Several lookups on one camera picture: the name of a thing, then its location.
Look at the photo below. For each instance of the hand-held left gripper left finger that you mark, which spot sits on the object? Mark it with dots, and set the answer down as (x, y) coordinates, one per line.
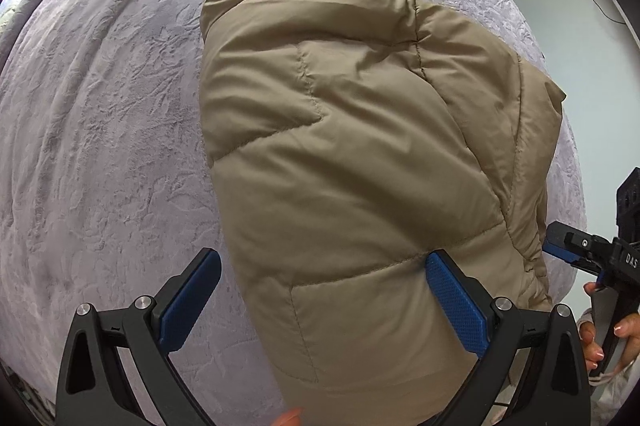
(187, 306)

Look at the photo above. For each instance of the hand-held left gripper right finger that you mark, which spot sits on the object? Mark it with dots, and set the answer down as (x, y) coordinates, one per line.
(457, 306)

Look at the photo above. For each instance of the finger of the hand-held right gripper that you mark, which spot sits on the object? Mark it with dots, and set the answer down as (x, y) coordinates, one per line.
(575, 238)
(590, 267)

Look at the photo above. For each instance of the beige puffer jacket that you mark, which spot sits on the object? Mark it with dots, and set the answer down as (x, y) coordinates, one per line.
(360, 146)

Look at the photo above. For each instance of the person's right hand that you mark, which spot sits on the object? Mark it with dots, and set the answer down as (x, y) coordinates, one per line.
(592, 346)

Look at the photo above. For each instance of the person's left hand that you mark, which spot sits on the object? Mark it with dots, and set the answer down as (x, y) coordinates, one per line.
(290, 418)

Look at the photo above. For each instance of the lavender textured bedspread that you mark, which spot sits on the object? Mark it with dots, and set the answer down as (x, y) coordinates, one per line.
(100, 131)

